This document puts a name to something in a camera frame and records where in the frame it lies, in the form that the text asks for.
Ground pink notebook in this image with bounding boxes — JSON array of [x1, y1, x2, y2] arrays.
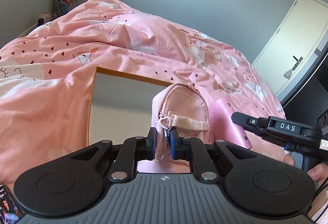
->
[[208, 99, 252, 149]]

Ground orange cardboard box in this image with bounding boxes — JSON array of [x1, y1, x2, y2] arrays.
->
[[85, 67, 172, 146]]

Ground person's right hand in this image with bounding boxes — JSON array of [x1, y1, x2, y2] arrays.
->
[[283, 153, 327, 217]]

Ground pink mini backpack pouch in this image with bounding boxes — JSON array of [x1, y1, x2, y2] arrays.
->
[[137, 83, 214, 174]]

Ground pink patterned duvet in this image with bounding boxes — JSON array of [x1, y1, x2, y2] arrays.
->
[[1, 0, 285, 187]]

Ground white door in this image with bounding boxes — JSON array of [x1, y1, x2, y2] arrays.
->
[[252, 0, 327, 96]]

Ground smartphone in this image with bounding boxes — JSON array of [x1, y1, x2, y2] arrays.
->
[[0, 184, 23, 224]]

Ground black monitor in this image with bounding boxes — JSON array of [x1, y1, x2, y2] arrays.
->
[[283, 50, 327, 134]]

